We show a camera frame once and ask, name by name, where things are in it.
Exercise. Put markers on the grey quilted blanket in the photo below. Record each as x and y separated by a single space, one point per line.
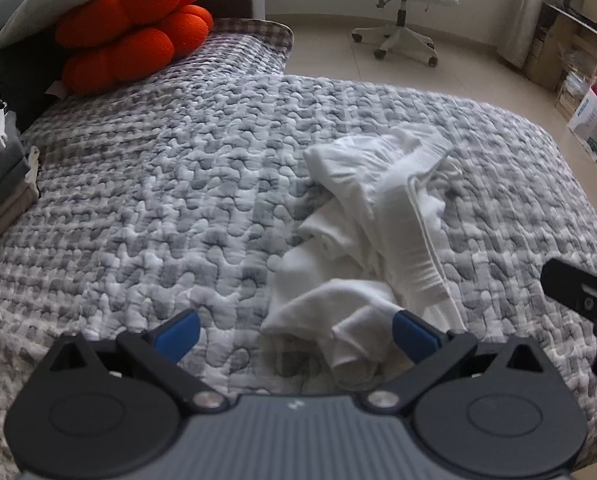
153 185

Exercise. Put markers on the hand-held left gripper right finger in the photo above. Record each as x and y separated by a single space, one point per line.
413 335

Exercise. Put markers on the grey curtain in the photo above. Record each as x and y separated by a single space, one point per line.
521 10

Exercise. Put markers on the white pants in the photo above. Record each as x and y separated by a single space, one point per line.
368 210

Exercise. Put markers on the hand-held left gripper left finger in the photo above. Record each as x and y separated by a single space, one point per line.
176 335

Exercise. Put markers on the wooden shelf unit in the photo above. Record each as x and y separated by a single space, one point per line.
563 35

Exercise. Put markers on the stack of folded clothes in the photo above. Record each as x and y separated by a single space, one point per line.
8 215
8 170

